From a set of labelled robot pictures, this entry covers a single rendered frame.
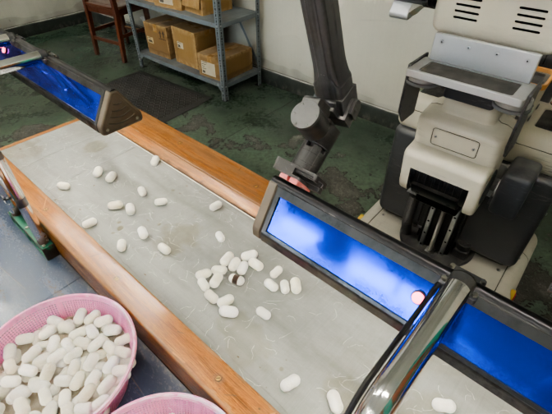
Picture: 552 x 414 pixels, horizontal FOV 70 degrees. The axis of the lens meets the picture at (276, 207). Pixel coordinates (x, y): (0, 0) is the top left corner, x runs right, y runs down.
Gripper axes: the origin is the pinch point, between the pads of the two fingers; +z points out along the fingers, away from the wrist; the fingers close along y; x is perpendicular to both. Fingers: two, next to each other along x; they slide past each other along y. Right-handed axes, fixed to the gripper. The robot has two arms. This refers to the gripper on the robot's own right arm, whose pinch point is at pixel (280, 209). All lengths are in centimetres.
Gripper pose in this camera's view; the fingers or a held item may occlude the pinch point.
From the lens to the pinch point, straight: 80.6
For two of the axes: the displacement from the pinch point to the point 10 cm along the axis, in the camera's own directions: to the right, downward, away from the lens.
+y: 7.5, 4.3, -5.0
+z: -5.0, 8.6, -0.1
